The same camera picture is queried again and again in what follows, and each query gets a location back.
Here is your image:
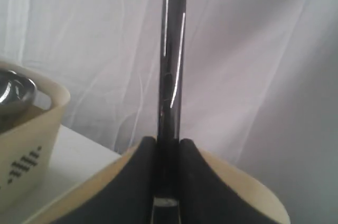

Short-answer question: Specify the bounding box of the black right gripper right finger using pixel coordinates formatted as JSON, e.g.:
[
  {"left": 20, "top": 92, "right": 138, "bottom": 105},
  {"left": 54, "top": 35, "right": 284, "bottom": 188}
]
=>
[{"left": 178, "top": 139, "right": 275, "bottom": 224}]

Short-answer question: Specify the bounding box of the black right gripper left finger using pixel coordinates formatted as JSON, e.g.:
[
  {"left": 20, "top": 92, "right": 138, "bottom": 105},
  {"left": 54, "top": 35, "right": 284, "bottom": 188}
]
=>
[{"left": 57, "top": 136, "right": 156, "bottom": 224}]

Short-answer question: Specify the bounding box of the steel table knife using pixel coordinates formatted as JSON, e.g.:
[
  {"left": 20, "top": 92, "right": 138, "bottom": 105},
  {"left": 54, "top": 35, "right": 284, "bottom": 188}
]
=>
[{"left": 153, "top": 0, "right": 186, "bottom": 223}]

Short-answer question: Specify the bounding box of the large steel bowl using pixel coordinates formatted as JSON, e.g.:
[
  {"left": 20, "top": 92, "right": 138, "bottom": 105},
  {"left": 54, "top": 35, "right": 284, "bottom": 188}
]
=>
[{"left": 1, "top": 69, "right": 37, "bottom": 119}]

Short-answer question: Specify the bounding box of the cream bin triangle mark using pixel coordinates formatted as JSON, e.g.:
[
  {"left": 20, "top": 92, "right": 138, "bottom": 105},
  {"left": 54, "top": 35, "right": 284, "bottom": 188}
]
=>
[{"left": 26, "top": 145, "right": 290, "bottom": 223}]

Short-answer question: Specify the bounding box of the cream bin circle mark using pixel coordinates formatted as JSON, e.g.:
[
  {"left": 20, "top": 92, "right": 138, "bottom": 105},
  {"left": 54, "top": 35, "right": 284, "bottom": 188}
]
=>
[{"left": 1, "top": 61, "right": 70, "bottom": 212}]

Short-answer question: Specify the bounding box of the white curtain backdrop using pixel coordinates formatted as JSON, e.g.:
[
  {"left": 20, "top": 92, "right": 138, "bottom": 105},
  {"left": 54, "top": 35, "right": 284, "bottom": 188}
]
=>
[{"left": 1, "top": 0, "right": 337, "bottom": 223}]

